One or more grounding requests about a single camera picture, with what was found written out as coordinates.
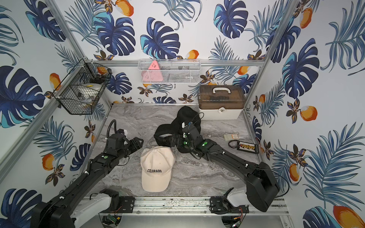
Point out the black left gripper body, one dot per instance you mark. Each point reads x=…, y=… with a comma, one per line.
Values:
x=134, y=143

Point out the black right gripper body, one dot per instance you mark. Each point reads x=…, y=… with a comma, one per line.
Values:
x=183, y=143

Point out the black cap with white label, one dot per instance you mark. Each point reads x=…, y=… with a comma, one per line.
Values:
x=163, y=131

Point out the cream Colorado cap back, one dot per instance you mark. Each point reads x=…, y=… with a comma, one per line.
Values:
x=157, y=164

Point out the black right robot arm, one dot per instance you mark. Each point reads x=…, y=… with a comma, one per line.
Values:
x=261, y=185

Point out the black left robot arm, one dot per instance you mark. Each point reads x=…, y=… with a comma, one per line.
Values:
x=57, y=212

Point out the black cap right rear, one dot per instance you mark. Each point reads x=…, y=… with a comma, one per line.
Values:
x=186, y=115

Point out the brown lid storage box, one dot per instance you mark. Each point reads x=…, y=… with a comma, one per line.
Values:
x=220, y=102

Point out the black board with connectors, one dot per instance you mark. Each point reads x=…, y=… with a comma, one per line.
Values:
x=244, y=146

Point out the pink triangle card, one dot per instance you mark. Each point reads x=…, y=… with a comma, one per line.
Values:
x=153, y=74

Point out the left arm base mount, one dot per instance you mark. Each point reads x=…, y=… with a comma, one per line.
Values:
x=107, y=205

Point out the black wire basket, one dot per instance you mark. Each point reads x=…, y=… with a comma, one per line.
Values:
x=85, y=85

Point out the clear wall shelf basket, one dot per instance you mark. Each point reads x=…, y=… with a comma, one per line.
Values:
x=175, y=71

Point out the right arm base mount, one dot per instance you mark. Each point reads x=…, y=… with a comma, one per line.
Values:
x=220, y=205

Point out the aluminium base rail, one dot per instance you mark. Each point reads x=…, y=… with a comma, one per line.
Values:
x=180, y=206

